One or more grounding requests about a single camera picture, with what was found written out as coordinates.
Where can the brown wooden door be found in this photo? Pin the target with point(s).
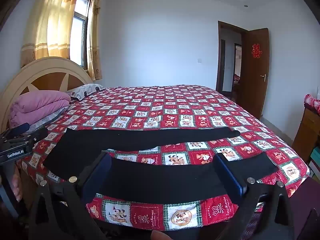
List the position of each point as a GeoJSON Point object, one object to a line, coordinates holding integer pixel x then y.
{"type": "Point", "coordinates": [252, 80]}

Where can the red paper door decoration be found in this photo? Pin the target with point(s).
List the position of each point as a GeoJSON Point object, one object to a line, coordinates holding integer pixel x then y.
{"type": "Point", "coordinates": [256, 51]}

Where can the window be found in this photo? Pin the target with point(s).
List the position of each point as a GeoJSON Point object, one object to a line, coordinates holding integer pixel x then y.
{"type": "Point", "coordinates": [80, 30]}

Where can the white patterned pillow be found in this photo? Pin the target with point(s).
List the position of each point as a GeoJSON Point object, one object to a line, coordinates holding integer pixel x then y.
{"type": "Point", "coordinates": [85, 90]}

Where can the narrow yellow curtain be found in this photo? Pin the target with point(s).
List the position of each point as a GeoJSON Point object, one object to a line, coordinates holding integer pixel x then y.
{"type": "Point", "coordinates": [95, 30]}

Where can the wide yellow curtain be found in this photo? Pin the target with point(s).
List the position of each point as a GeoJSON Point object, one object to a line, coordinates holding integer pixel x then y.
{"type": "Point", "coordinates": [50, 17]}

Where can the brown door frame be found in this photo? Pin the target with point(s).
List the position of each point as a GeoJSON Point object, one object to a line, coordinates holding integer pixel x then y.
{"type": "Point", "coordinates": [220, 55]}

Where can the person's maroon clothing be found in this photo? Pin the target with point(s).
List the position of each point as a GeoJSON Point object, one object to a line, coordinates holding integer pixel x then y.
{"type": "Point", "coordinates": [305, 205]}

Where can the folded pink quilt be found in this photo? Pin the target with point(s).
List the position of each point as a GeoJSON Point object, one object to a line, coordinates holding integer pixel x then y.
{"type": "Point", "coordinates": [37, 102]}

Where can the dark wooden wardrobe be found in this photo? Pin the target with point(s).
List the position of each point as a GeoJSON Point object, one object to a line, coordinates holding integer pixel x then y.
{"type": "Point", "coordinates": [12, 0]}

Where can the red checked printed bedspread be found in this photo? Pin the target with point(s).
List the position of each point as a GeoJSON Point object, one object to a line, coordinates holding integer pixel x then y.
{"type": "Point", "coordinates": [175, 105]}

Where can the red checked cloth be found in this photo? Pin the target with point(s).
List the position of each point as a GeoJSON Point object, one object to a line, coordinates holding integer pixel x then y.
{"type": "Point", "coordinates": [312, 103]}

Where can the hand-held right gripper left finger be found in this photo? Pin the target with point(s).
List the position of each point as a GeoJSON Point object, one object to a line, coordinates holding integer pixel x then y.
{"type": "Point", "coordinates": [96, 177]}

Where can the person's right hand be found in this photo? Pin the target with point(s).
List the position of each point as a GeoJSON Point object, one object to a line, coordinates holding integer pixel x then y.
{"type": "Point", "coordinates": [160, 236]}

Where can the black pants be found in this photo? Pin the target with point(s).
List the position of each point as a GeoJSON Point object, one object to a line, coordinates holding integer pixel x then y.
{"type": "Point", "coordinates": [155, 177]}

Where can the beige bed frame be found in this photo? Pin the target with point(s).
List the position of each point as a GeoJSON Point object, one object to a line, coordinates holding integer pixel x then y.
{"type": "Point", "coordinates": [30, 187]}

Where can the white box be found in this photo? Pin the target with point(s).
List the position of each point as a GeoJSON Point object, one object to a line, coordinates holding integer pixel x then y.
{"type": "Point", "coordinates": [315, 167]}

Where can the teal box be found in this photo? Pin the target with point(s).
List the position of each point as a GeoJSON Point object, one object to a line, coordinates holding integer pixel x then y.
{"type": "Point", "coordinates": [316, 155]}

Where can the beige wooden headboard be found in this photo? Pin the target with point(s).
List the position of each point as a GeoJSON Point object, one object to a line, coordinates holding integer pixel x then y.
{"type": "Point", "coordinates": [50, 65]}

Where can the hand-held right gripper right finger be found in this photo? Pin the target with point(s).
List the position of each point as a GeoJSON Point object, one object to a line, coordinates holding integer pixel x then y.
{"type": "Point", "coordinates": [230, 175]}

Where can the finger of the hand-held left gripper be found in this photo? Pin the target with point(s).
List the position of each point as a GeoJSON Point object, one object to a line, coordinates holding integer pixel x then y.
{"type": "Point", "coordinates": [35, 134]}
{"type": "Point", "coordinates": [18, 129]}

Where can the wooden cabinet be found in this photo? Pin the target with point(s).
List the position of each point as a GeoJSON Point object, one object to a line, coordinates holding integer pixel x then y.
{"type": "Point", "coordinates": [305, 130]}

